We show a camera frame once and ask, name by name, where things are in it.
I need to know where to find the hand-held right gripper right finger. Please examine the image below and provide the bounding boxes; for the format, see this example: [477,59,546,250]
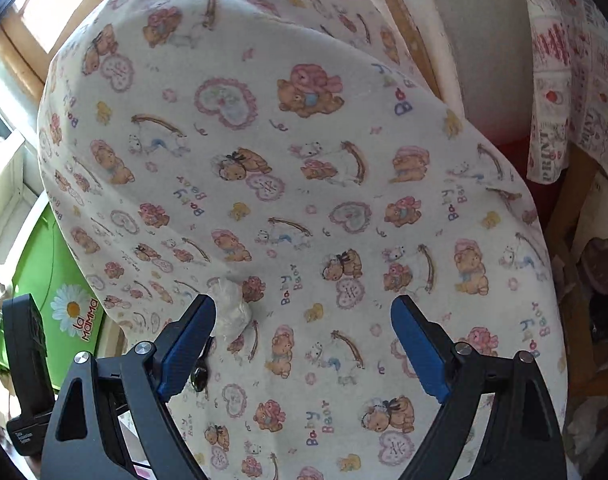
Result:
[390,295,567,480]

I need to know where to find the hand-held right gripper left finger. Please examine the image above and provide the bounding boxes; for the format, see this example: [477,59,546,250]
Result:
[41,294,217,480]

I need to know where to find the white tissue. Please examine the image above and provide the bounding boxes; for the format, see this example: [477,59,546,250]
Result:
[206,277,255,343]

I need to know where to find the green plastic storage bin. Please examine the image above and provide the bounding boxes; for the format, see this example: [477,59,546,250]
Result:
[0,205,107,376]

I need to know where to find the bear print cloth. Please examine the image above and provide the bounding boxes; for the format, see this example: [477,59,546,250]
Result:
[36,0,570,480]

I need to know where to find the red cloth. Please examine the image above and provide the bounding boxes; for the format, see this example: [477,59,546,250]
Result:
[494,137,555,231]

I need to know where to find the patchwork print cloth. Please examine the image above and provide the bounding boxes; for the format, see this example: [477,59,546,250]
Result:
[514,0,608,186]

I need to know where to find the wooden window frame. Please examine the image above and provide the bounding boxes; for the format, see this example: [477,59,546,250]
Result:
[0,0,134,78]

